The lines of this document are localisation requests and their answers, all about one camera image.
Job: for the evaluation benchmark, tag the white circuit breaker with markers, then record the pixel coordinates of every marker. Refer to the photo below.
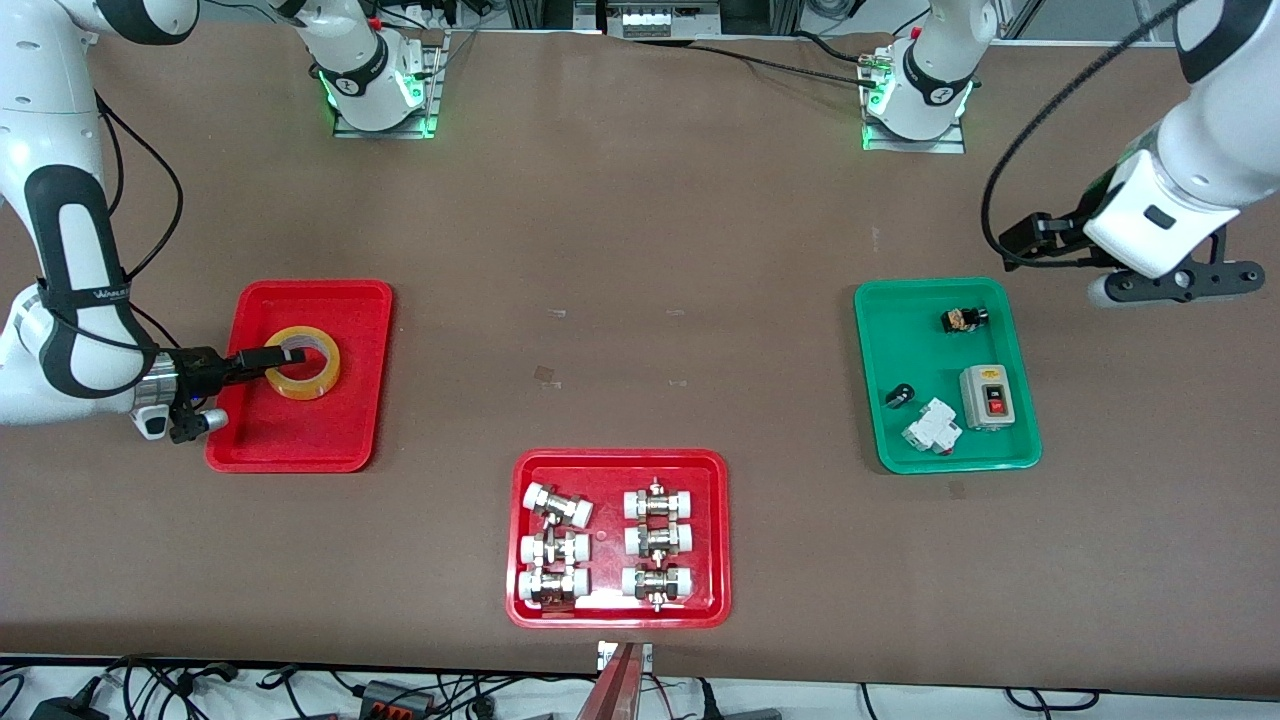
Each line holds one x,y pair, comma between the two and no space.
932,428

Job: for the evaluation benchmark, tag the empty red plastic tray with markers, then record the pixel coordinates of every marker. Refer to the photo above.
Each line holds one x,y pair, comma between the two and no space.
300,440

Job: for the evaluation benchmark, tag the small black gold component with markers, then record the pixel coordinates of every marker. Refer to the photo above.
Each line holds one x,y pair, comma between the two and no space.
965,319

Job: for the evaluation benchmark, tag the small silver metal bracket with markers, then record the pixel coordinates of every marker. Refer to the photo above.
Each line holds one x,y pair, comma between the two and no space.
603,655

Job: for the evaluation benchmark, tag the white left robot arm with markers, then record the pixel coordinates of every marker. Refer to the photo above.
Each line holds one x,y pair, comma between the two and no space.
1215,130

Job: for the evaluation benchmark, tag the small black knob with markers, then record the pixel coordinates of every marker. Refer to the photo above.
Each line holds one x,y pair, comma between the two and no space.
899,396

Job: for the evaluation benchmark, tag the grey push-button switch box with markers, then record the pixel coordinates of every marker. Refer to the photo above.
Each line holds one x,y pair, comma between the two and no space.
985,395

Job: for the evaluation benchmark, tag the green plastic tray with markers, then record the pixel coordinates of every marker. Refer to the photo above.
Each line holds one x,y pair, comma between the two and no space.
900,440

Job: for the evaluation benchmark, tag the yellow clear tape roll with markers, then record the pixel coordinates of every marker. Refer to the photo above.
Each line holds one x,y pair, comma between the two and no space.
300,390

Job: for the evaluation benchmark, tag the small brown tape piece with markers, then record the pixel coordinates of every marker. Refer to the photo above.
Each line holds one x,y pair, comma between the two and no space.
545,375

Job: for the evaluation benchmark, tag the metal white pipe fitting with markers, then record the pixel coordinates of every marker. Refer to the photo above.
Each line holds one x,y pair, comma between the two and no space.
658,500
658,540
557,505
657,584
555,549
553,586

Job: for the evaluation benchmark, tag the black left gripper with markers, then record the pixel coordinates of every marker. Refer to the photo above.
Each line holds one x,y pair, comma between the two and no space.
1062,238

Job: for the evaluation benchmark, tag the black orange connector box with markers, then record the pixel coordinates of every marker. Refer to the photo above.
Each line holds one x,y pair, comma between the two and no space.
395,695

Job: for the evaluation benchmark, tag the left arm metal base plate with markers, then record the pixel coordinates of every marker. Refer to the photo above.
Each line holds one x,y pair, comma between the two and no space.
945,147

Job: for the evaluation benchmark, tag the black plug block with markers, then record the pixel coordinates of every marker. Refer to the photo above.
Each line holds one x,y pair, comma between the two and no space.
740,714

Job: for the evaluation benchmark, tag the aluminium frame rail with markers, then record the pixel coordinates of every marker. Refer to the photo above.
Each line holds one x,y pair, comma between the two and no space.
700,20

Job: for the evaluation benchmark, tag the red tray holding fittings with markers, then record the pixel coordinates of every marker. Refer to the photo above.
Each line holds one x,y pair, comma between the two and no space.
607,560

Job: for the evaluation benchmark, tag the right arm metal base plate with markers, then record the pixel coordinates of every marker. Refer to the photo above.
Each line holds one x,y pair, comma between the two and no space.
385,133

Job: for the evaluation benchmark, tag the black power adapter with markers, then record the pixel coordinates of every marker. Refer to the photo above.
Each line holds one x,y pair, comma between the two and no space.
70,710

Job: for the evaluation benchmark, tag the red metal bar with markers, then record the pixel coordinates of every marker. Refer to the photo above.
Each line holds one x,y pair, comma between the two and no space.
615,695

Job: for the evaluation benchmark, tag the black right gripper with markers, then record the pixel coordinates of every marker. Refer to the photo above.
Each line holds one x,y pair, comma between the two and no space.
200,368

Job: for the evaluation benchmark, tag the white power strip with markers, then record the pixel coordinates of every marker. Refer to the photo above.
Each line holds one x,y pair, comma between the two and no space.
648,22

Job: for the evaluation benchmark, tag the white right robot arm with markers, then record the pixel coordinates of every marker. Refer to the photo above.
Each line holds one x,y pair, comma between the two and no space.
60,330

